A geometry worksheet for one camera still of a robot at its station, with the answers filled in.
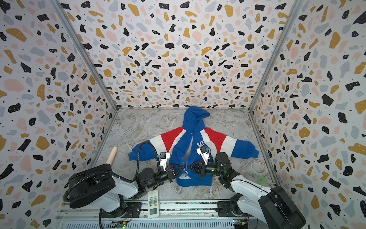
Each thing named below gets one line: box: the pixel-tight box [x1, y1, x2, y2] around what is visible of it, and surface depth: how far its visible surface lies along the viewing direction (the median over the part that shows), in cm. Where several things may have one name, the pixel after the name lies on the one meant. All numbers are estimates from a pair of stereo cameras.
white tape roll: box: [250, 159, 266, 174], surface depth 92 cm
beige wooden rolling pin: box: [105, 145, 118, 166], surface depth 94 cm
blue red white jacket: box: [127, 105, 260, 187], surface depth 98 cm
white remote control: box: [147, 189, 160, 219], surface depth 76 cm
